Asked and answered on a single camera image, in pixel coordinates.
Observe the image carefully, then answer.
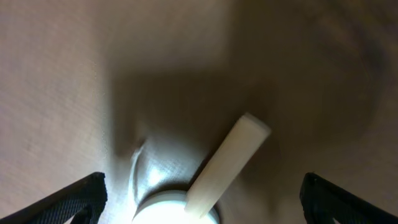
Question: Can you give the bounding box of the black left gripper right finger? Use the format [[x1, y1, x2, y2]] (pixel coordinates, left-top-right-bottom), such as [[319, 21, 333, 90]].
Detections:
[[300, 172, 397, 224]]

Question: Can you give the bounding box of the white wooden pellet drum toy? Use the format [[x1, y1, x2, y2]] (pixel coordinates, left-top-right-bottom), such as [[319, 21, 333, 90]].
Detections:
[[132, 113, 272, 224]]

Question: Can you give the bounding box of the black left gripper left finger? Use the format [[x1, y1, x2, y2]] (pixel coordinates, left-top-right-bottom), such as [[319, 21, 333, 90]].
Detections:
[[1, 172, 108, 224]]

